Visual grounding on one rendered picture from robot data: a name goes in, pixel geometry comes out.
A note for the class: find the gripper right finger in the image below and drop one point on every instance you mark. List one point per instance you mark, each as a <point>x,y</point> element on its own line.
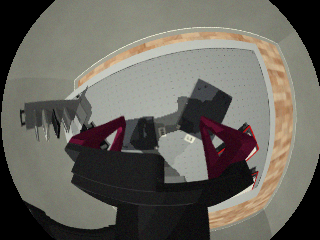
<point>238,146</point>

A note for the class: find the grey tower with black slots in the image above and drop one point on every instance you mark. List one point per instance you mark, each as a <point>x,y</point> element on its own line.
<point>73,109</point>

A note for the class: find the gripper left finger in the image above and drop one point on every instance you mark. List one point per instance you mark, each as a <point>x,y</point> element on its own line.
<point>93,137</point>

